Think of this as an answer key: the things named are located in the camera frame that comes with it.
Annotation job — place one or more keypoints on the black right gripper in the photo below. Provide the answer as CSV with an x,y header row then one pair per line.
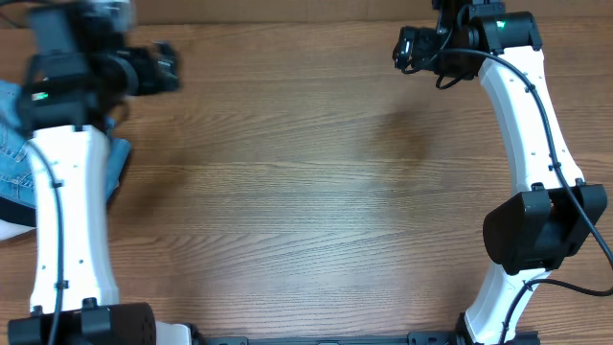
x,y
420,42

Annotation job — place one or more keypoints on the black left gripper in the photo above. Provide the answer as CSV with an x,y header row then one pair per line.
x,y
150,82

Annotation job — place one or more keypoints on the light blue denim jeans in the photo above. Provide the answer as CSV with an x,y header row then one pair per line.
x,y
17,184

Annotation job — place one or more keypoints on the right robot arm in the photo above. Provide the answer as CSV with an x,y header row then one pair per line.
x,y
552,209

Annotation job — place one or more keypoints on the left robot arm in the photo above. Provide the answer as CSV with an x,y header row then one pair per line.
x,y
81,71

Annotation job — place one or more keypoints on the folded black garment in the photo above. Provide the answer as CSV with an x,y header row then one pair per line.
x,y
16,213

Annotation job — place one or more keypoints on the folded cream white garment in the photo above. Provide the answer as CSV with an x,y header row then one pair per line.
x,y
10,230

